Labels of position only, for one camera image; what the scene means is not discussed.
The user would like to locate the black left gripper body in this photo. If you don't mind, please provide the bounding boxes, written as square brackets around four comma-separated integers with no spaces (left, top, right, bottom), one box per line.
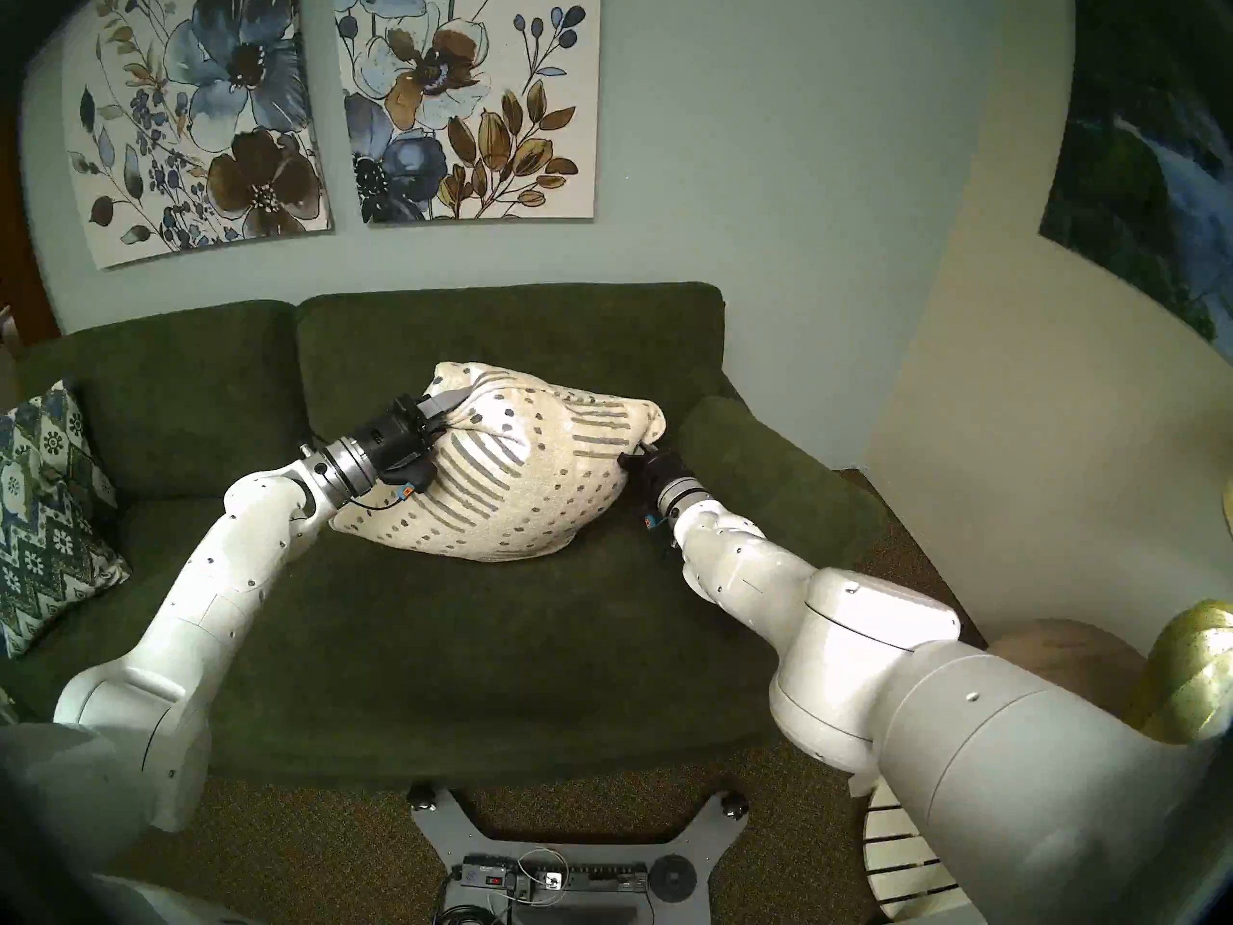
[361,393,454,483]

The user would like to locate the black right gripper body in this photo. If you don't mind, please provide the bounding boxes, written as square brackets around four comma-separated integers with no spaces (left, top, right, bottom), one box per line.
[619,446,685,496]

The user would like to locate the cream dotted striped cushion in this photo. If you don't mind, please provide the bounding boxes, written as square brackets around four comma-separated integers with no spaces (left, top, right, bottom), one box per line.
[329,361,668,563]

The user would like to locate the green sofa armrest cushion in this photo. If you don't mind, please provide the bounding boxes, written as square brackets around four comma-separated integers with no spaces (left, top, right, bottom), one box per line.
[665,395,892,587]

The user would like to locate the green sofa back cushion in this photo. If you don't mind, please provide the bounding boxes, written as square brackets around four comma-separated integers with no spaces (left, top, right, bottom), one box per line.
[294,280,725,471]
[19,300,324,505]

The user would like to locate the blue zigzag patterned cushion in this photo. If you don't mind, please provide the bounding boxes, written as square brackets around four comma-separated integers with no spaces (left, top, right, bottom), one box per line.
[0,379,133,659]

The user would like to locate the green fabric sofa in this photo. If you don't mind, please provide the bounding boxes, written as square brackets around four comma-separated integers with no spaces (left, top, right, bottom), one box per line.
[0,280,892,789]

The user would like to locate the floral painting brown leaves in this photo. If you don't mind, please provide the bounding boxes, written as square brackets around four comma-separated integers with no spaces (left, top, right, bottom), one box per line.
[332,0,603,225]

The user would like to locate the floral painting large blue flower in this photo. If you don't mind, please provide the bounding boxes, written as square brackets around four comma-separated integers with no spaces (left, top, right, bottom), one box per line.
[63,0,333,271]

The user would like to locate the black round base dial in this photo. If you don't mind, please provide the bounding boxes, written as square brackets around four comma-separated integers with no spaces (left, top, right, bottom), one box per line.
[647,856,696,903]

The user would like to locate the black electronics strip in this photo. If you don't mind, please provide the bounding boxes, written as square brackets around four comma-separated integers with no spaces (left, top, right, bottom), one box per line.
[460,860,648,900]

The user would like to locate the yellow-green ceramic lamp base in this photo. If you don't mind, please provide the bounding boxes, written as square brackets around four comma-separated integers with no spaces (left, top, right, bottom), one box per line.
[1122,600,1233,746]

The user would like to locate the waterfall landscape painting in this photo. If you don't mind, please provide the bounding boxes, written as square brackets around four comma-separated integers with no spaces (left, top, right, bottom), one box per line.
[1038,0,1233,365]

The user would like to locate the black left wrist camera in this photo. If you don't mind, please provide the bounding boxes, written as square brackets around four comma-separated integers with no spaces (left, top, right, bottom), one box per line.
[380,451,440,499]

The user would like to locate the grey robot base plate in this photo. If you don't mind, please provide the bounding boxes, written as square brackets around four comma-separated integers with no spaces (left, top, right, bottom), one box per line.
[407,783,750,925]

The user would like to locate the thin white cable loop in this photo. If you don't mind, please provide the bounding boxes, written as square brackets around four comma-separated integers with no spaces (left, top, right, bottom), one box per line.
[515,846,576,905]

